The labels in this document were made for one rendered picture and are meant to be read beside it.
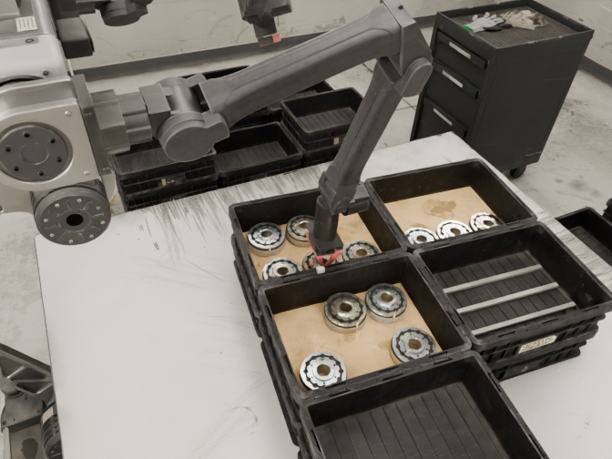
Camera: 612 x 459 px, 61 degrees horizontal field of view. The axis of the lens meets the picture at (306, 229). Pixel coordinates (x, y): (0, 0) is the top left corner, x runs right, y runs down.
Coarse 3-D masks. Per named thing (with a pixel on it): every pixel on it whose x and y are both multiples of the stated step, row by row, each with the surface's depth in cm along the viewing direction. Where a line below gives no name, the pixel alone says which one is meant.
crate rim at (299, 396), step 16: (400, 256) 128; (336, 272) 124; (272, 288) 120; (432, 288) 121; (272, 320) 113; (448, 320) 116; (272, 336) 111; (464, 336) 112; (448, 352) 109; (288, 368) 104; (384, 368) 105; (400, 368) 105; (336, 384) 102; (352, 384) 102
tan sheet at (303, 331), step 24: (288, 312) 127; (312, 312) 127; (408, 312) 128; (288, 336) 122; (312, 336) 122; (336, 336) 122; (360, 336) 123; (384, 336) 123; (432, 336) 123; (360, 360) 118; (384, 360) 118
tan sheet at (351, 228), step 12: (348, 216) 153; (348, 228) 150; (360, 228) 150; (288, 240) 145; (348, 240) 146; (372, 240) 146; (252, 252) 141; (288, 252) 142; (300, 252) 142; (264, 264) 138; (300, 264) 139
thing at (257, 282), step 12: (300, 192) 145; (312, 192) 145; (240, 204) 140; (252, 204) 141; (372, 204) 143; (384, 216) 139; (240, 228) 133; (240, 240) 130; (396, 240) 133; (384, 252) 129; (396, 252) 129; (252, 264) 124; (336, 264) 126; (348, 264) 126; (252, 276) 122; (288, 276) 122
